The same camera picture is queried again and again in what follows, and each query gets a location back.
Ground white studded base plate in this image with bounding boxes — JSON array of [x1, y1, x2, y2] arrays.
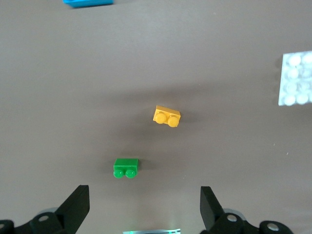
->
[[277, 50, 312, 107]]

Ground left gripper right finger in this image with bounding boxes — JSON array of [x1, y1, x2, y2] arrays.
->
[[199, 186, 293, 234]]

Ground blue three-stud block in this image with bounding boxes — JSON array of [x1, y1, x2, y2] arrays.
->
[[62, 0, 115, 8]]

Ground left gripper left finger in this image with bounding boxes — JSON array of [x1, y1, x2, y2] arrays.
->
[[0, 184, 90, 234]]

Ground yellow two-stud block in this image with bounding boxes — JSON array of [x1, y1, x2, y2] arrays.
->
[[152, 105, 181, 128]]

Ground green two-stud block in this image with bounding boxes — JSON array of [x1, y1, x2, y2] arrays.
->
[[113, 158, 139, 180]]

